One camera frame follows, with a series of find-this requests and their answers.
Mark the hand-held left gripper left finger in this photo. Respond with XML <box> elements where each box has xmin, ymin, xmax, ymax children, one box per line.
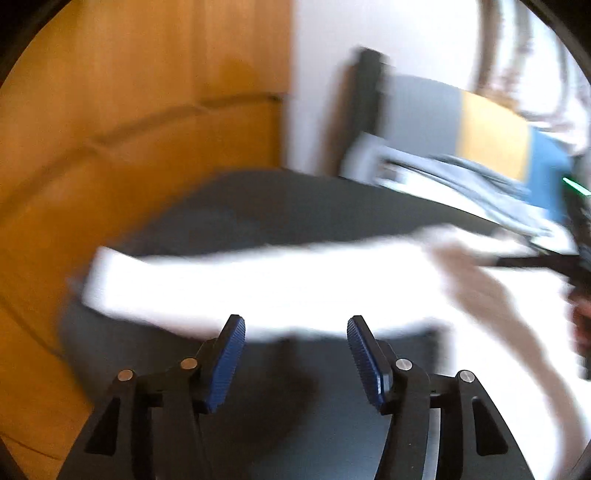
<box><xmin>58</xmin><ymin>314</ymin><xmax>247</xmax><ymax>480</ymax></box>

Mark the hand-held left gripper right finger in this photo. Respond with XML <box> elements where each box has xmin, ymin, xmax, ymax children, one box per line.
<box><xmin>346</xmin><ymin>315</ymin><xmax>534</xmax><ymax>480</ymax></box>

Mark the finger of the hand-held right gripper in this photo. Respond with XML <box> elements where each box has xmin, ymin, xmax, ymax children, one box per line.
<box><xmin>493</xmin><ymin>254</ymin><xmax>579</xmax><ymax>278</ymax></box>

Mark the cream knit sweater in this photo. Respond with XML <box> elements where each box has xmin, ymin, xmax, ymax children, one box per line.
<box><xmin>69</xmin><ymin>224</ymin><xmax>583</xmax><ymax>480</ymax></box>

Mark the person's right hand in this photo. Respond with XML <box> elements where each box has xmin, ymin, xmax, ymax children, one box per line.
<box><xmin>569</xmin><ymin>290</ymin><xmax>591</xmax><ymax>365</ymax></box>

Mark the grey hoodie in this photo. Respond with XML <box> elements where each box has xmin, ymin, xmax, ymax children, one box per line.
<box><xmin>383</xmin><ymin>154</ymin><xmax>559</xmax><ymax>236</ymax></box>

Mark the black leather bench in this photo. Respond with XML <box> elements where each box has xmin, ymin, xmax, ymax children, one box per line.
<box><xmin>58</xmin><ymin>168</ymin><xmax>532</xmax><ymax>480</ymax></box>

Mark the floral curtain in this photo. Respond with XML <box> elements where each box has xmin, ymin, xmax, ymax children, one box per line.
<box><xmin>471</xmin><ymin>0</ymin><xmax>591</xmax><ymax>158</ymax></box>

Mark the black rolled mat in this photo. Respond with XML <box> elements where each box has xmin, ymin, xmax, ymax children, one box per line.
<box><xmin>353</xmin><ymin>48</ymin><xmax>386</xmax><ymax>139</ymax></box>

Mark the wooden wardrobe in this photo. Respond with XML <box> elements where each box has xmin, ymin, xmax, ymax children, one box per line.
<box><xmin>0</xmin><ymin>0</ymin><xmax>296</xmax><ymax>462</ymax></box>

